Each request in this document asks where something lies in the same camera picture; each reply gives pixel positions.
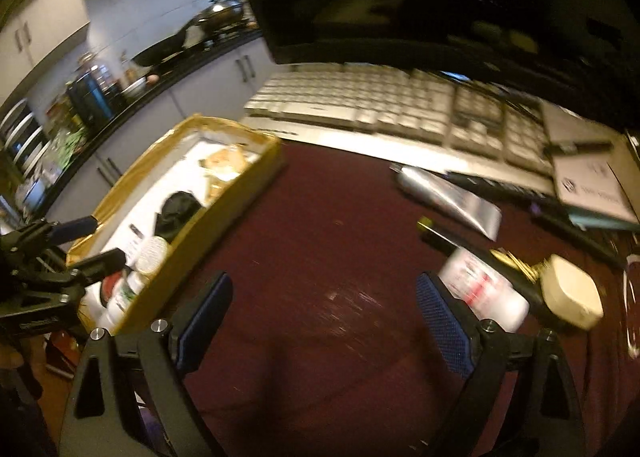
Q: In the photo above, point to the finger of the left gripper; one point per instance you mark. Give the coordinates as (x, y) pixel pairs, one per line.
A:
(70, 231)
(100, 266)

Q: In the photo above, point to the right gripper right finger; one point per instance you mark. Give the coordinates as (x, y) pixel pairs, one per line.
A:
(452, 342)

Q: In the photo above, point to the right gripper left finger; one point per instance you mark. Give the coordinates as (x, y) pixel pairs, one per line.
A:
(195, 324)

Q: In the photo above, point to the white pill bottle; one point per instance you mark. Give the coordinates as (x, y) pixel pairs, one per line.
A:
(485, 291)

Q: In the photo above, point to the cheese crackers packet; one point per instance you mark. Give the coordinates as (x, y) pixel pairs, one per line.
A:
(222, 165)

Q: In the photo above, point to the white power adapter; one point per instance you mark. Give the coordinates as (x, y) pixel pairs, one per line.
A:
(130, 239)

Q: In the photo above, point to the cream round lid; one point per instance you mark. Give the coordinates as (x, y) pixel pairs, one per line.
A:
(152, 256)

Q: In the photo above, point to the gold cardboard box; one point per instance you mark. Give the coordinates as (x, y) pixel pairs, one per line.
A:
(127, 302)

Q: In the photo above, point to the black plastic spool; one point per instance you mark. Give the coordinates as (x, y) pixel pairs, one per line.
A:
(176, 212)

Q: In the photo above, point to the silver tube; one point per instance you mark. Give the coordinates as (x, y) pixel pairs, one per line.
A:
(450, 199)

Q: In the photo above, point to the dark red table cloth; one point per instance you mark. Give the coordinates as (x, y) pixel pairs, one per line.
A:
(324, 351)

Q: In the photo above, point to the cream plastic case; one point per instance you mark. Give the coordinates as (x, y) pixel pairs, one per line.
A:
(570, 293)

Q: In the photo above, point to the dark blue kettle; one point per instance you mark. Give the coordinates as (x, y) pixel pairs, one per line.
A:
(90, 103)

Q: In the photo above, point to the black pen by keyboard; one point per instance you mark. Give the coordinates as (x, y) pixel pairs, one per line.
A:
(495, 189)

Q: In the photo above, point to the purple capped pen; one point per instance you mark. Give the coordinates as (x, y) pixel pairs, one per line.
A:
(573, 235)

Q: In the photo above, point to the study notebook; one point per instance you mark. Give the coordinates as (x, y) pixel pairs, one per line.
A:
(585, 184)

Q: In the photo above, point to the black pen on notebook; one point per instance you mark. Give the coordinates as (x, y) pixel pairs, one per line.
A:
(572, 148)

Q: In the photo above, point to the white keyboard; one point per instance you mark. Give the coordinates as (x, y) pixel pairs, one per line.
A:
(436, 109)

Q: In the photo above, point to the black wok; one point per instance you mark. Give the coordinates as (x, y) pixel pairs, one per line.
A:
(163, 49)

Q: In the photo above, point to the steel lidded pot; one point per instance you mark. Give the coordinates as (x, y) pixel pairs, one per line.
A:
(219, 15)

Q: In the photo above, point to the black monitor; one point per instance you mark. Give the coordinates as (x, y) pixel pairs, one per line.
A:
(580, 54)

